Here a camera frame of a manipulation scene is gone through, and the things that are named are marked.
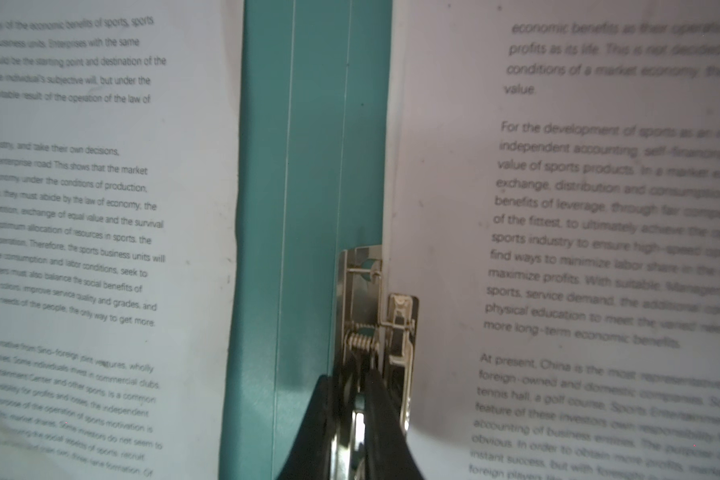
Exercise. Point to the white paper sheet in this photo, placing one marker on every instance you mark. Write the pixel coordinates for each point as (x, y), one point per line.
(553, 202)

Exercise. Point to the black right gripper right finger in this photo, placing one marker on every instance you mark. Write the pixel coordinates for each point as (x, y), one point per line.
(387, 454)

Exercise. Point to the paper with English text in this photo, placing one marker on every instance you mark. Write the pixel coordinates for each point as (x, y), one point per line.
(119, 133)

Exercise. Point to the metal folder clip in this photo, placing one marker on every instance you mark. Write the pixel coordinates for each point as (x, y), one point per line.
(374, 330)

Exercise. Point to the teal file folder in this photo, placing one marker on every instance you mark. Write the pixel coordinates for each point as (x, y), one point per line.
(311, 178)

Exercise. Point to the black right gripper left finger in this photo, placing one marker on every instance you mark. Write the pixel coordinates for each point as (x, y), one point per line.
(310, 455)

